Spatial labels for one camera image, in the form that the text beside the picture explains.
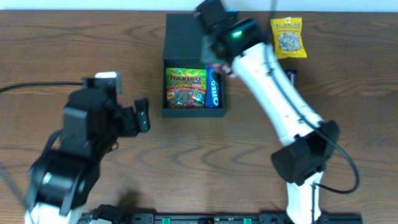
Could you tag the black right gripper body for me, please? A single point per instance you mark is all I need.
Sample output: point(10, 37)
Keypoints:
point(207, 53)

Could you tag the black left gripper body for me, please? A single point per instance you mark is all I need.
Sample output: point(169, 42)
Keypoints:
point(134, 118)

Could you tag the dark green box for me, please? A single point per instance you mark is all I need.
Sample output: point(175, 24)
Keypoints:
point(182, 49)

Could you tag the green Haribo worms bag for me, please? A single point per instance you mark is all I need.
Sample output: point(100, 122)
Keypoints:
point(185, 88)

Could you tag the red Hacks candy bag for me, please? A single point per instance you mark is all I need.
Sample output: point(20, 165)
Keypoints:
point(227, 71)

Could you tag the blue Oreo cookie pack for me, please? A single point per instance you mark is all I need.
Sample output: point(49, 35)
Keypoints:
point(212, 87)

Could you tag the yellow snack bag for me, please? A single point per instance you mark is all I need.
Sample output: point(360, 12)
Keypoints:
point(288, 41)

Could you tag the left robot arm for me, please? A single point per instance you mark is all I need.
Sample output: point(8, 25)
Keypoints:
point(63, 176)

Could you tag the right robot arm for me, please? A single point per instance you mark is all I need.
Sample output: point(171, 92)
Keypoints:
point(306, 139)

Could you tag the purple Dairy Milk bar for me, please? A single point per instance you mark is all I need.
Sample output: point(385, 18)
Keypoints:
point(291, 74)

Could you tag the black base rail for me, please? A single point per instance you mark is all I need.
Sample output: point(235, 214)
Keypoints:
point(114, 215)

